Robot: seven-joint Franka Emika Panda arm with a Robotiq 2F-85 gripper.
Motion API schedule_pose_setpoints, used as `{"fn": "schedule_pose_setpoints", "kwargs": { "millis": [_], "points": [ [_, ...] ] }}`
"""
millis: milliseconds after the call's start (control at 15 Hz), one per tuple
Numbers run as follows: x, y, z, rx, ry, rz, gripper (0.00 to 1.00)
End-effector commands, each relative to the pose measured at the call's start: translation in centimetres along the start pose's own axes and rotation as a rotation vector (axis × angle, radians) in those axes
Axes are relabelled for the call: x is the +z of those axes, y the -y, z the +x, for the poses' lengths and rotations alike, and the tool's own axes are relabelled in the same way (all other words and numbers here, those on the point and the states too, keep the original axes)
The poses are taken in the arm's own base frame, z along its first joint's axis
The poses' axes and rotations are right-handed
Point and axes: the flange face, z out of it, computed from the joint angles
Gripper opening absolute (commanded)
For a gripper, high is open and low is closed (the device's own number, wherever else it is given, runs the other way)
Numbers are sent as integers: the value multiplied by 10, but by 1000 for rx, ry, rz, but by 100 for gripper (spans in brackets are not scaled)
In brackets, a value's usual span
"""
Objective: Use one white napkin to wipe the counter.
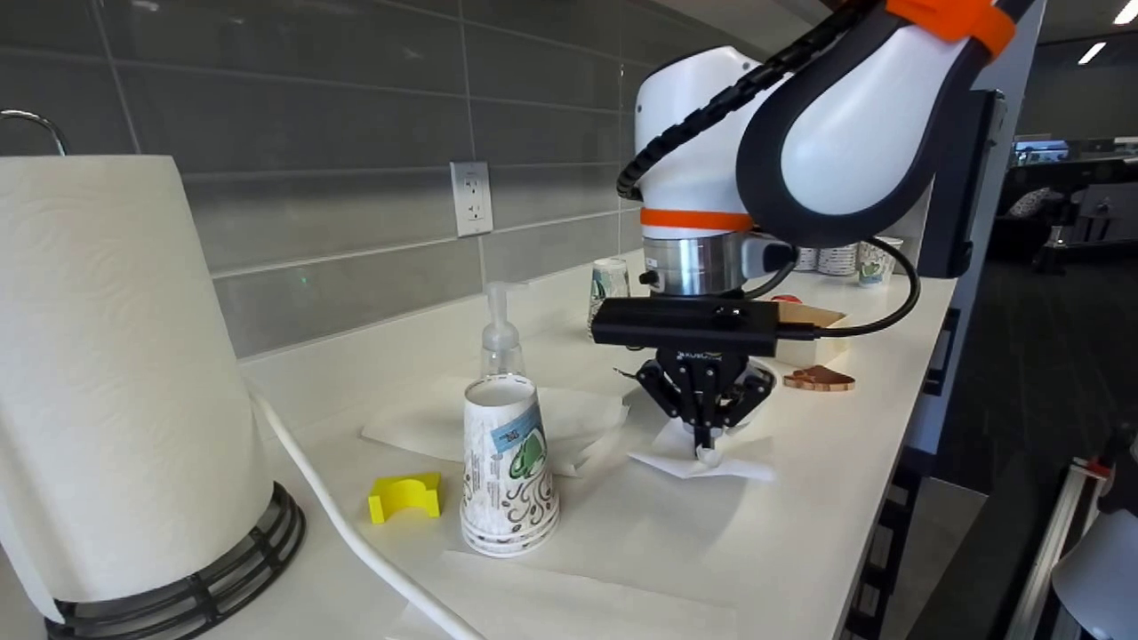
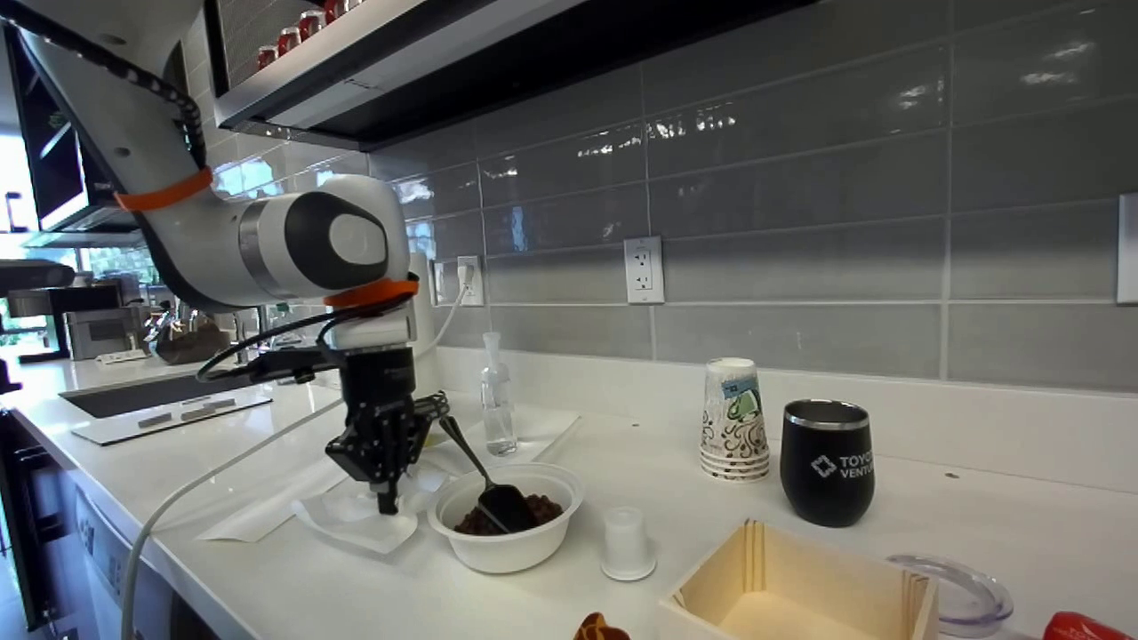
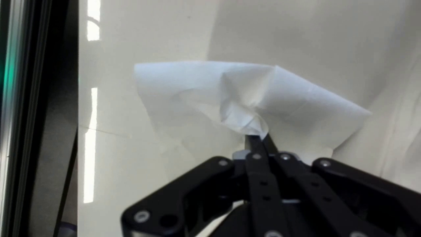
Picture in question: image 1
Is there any single printed paper cup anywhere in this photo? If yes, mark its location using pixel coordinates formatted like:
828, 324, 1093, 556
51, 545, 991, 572
457, 374, 567, 562

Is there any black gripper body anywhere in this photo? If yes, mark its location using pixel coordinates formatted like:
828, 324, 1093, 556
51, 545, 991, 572
654, 343, 747, 383

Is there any patterned paper cup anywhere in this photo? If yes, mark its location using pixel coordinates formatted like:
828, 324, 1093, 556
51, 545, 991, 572
586, 256, 639, 329

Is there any thin black cable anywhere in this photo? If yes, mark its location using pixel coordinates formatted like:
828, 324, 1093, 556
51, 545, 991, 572
759, 236, 924, 343

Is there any yellow plastic piece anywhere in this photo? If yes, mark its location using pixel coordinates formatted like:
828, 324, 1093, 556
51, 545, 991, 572
363, 473, 448, 532

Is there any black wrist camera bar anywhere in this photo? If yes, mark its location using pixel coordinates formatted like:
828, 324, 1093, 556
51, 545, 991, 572
590, 296, 784, 355

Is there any brown pretzel-shaped object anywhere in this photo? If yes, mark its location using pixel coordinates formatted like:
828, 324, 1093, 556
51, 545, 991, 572
778, 362, 861, 396

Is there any grey rounded object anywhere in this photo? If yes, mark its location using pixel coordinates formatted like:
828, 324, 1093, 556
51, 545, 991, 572
1008, 423, 1138, 640

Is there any black corrugated cable conduit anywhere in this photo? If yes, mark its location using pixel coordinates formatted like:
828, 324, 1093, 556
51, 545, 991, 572
613, 0, 881, 206

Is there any wooden box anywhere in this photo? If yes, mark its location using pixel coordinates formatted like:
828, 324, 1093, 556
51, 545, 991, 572
767, 291, 853, 370

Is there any clear plastic bottle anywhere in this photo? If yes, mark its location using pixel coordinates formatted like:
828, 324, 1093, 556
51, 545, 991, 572
476, 281, 529, 383

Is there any paper towel roll on holder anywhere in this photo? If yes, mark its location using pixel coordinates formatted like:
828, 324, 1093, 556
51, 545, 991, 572
0, 108, 309, 640

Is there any white paper towel roll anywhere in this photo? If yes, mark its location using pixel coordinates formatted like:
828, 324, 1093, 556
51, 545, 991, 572
0, 153, 281, 628

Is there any orange cable strap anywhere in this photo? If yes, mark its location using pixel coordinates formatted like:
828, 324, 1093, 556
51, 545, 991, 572
881, 0, 1025, 60

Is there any white wall outlet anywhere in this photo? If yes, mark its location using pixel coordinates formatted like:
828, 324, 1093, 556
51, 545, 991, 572
445, 161, 497, 240

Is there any dark base cabinet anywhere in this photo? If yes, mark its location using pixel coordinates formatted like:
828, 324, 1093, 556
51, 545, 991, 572
837, 298, 966, 640

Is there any computer monitor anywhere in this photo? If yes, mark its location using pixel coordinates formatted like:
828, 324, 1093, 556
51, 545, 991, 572
1009, 136, 1076, 168

